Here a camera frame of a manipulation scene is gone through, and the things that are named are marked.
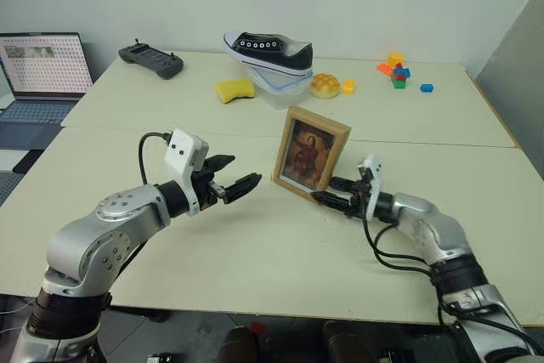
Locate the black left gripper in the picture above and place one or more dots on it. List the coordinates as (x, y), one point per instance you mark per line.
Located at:
(208, 193)

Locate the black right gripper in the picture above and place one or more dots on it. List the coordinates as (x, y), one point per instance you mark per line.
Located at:
(358, 201)

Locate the wooden picture frame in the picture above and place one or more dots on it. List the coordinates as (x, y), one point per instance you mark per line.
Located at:
(307, 152)

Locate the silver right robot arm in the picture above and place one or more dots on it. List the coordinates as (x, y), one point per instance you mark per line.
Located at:
(425, 215)

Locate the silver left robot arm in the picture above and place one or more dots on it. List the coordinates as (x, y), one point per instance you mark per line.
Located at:
(127, 210)

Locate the yellow sponge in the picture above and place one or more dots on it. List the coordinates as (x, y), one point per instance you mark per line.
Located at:
(234, 90)

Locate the clear plastic container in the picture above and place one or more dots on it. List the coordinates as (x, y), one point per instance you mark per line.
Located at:
(280, 93)

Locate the small yellow toy block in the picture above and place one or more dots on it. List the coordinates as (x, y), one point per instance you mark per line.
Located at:
(349, 86)

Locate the golden bread bun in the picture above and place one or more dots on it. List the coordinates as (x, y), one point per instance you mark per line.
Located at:
(324, 84)

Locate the green toy block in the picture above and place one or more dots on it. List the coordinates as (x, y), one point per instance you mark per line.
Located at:
(399, 84)

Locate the black and white sneaker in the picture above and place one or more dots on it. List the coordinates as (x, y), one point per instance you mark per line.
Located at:
(272, 52)

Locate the orange toy block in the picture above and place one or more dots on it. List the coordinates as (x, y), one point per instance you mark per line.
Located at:
(384, 69)

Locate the blue toy block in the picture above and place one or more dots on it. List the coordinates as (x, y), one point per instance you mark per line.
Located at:
(426, 88)
(403, 73)

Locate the red toy block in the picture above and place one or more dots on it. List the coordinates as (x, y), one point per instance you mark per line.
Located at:
(399, 66)

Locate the grey handheld controller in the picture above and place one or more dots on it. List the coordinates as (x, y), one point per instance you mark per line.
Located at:
(151, 59)

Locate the large yellow toy block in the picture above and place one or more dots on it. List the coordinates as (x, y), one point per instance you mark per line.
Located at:
(395, 59)

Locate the grey leaning panel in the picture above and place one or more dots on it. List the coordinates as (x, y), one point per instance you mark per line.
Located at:
(516, 82)

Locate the open grey laptop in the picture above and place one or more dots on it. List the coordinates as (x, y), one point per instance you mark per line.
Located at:
(38, 69)

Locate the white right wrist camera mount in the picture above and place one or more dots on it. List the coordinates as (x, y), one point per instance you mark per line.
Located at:
(376, 176)

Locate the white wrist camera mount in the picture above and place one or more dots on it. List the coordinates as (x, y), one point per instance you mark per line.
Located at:
(183, 154)
(376, 176)

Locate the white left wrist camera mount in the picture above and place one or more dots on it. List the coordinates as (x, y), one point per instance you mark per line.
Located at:
(183, 154)

